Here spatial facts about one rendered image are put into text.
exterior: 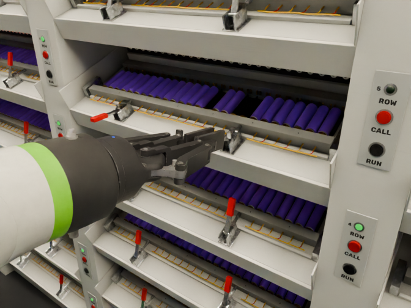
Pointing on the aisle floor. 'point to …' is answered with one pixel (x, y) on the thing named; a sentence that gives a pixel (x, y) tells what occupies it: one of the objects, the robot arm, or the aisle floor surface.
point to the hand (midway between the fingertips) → (203, 141)
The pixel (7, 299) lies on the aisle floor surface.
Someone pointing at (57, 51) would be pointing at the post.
